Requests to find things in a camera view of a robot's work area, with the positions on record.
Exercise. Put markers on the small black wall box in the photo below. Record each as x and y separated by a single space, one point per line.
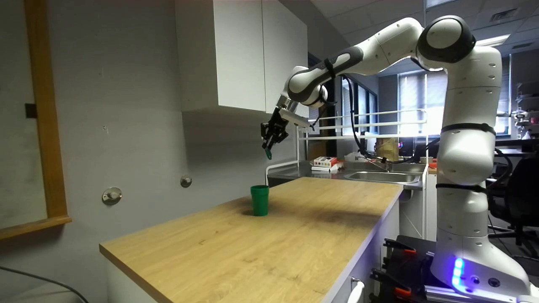
30 110

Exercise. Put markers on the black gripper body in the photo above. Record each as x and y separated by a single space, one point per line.
278 125

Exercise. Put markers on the black office chair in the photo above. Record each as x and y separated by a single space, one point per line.
518 196

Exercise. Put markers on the green plastic cup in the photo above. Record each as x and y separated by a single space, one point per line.
259 201

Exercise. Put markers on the metal sink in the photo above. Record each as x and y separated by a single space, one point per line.
380 176

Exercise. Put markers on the white wall cabinet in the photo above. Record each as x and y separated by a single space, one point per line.
240 56

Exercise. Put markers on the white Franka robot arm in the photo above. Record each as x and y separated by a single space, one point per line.
471 152

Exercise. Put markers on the wooden frame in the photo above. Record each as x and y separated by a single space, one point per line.
47 140

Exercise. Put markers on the black and orange clamp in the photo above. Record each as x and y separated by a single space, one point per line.
406 253
395 287

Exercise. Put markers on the bright window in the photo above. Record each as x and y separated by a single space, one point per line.
417 103

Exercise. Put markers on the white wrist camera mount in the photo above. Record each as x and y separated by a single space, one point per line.
296 120

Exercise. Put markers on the round metal wall fitting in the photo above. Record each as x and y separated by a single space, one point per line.
111 196
185 181

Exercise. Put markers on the red and white box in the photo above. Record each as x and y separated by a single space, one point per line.
325 164

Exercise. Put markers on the white counter base cabinet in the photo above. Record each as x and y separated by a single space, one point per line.
387 224

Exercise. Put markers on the brown paper bag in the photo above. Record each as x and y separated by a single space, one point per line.
385 150

